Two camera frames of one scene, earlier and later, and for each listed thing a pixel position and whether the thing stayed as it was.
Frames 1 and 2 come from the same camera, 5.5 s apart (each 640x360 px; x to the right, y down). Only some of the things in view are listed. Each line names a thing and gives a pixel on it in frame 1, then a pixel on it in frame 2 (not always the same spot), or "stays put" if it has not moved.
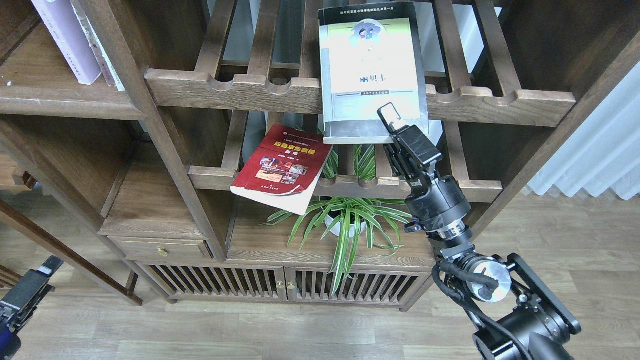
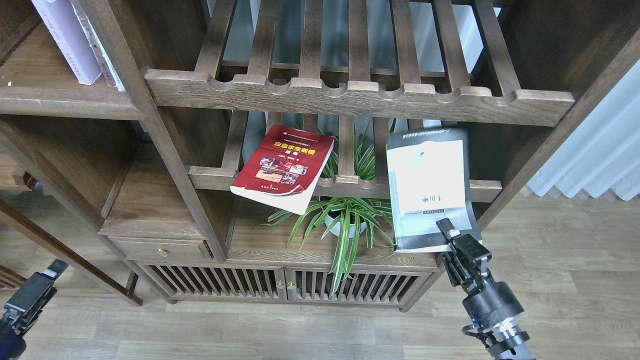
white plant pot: (335, 230) stays put
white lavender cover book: (59, 18) stays put
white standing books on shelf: (109, 71) stays put
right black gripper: (435, 202) -> (489, 304)
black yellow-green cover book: (370, 56) -> (429, 180)
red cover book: (283, 172) stays put
